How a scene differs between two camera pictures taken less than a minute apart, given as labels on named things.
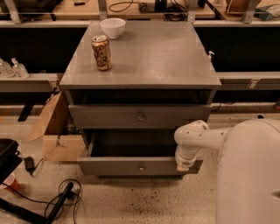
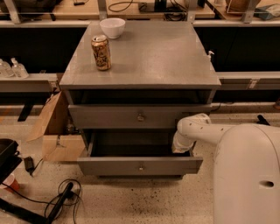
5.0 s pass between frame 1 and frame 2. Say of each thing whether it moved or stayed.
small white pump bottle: stayed
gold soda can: stayed
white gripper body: moved
